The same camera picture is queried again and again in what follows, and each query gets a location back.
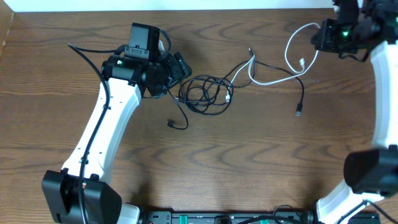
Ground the white usb cable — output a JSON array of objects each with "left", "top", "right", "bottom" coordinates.
[{"left": 224, "top": 22, "right": 321, "bottom": 103}]

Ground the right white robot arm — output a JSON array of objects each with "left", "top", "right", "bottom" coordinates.
[{"left": 306, "top": 0, "right": 397, "bottom": 223}]

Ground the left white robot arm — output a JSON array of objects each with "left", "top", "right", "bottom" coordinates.
[{"left": 42, "top": 23, "right": 192, "bottom": 223}]

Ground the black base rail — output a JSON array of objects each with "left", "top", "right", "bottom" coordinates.
[{"left": 136, "top": 211, "right": 382, "bottom": 224}]

